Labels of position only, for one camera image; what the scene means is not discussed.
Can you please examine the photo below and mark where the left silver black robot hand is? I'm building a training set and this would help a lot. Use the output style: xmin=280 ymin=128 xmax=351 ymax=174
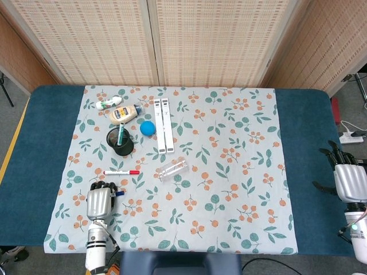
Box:
xmin=85 ymin=180 xmax=123 ymax=221

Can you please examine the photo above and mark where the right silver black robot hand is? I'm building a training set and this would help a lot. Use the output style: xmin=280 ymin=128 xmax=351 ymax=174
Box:
xmin=311 ymin=140 xmax=367 ymax=203

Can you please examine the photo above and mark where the red cap white marker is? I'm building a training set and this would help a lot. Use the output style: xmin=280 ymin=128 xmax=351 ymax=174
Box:
xmin=103 ymin=170 xmax=140 ymax=176

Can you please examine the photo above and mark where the black cap green label marker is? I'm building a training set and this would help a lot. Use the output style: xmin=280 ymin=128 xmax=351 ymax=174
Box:
xmin=116 ymin=122 xmax=125 ymax=146

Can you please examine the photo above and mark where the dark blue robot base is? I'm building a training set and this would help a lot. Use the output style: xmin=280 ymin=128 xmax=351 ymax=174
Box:
xmin=119 ymin=252 xmax=242 ymax=275

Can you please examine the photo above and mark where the black mesh pen holder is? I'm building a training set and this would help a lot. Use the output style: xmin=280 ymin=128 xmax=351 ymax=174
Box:
xmin=106 ymin=127 xmax=135 ymax=157

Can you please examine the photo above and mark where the white power strip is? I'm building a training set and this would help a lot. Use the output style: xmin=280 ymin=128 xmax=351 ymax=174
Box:
xmin=339 ymin=131 xmax=365 ymax=144

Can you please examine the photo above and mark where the dark blue felt table cover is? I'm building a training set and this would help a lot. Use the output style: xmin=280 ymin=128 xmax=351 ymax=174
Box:
xmin=0 ymin=85 xmax=356 ymax=257

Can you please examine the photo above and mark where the red object beside table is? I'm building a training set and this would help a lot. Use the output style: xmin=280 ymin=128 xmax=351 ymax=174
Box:
xmin=330 ymin=97 xmax=342 ymax=126

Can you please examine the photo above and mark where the clear plastic cup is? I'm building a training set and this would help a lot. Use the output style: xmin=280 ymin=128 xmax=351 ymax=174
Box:
xmin=155 ymin=159 xmax=190 ymax=183

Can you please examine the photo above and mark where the blue ball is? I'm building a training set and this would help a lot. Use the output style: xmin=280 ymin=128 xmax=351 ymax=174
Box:
xmin=139 ymin=120 xmax=157 ymax=136

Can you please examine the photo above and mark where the beige mayonnaise squeeze bottle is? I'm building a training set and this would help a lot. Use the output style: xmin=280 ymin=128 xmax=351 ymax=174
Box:
xmin=108 ymin=104 xmax=144 ymax=126

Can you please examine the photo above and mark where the long white plastic bar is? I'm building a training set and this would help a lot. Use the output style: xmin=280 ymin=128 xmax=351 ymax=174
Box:
xmin=161 ymin=98 xmax=175 ymax=154
xmin=153 ymin=99 xmax=167 ymax=154

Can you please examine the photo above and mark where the black metal stand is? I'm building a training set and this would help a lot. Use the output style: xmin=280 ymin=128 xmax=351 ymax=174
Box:
xmin=342 ymin=73 xmax=367 ymax=109

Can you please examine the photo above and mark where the small white green-label bottle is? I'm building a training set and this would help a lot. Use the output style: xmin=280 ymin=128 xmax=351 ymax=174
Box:
xmin=95 ymin=96 xmax=123 ymax=111

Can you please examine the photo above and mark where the floral print tablecloth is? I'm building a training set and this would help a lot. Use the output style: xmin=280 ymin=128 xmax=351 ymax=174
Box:
xmin=42 ymin=85 xmax=299 ymax=255

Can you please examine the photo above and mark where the brown woven screen panel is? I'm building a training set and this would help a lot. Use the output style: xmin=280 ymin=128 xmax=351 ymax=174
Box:
xmin=259 ymin=0 xmax=367 ymax=97
xmin=0 ymin=11 xmax=58 ymax=95

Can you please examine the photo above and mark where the black tripod leg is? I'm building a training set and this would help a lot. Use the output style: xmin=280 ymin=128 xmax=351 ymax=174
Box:
xmin=0 ymin=73 xmax=14 ymax=108

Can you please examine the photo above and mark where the light woven screen panel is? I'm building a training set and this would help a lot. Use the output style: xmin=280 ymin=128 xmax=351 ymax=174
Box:
xmin=147 ymin=0 xmax=312 ymax=88
xmin=0 ymin=0 xmax=160 ymax=87

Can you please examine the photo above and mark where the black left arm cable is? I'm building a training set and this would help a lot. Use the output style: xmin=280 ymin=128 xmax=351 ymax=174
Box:
xmin=99 ymin=223 xmax=120 ymax=267

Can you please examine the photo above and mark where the right arm wrist cable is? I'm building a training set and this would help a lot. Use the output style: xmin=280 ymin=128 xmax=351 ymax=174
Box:
xmin=338 ymin=209 xmax=367 ymax=244

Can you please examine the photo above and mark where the white power cable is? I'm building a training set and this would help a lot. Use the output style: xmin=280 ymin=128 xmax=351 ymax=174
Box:
xmin=340 ymin=120 xmax=358 ymax=135

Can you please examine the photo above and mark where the black floor cable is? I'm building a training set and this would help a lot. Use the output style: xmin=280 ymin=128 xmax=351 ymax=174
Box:
xmin=242 ymin=257 xmax=296 ymax=275

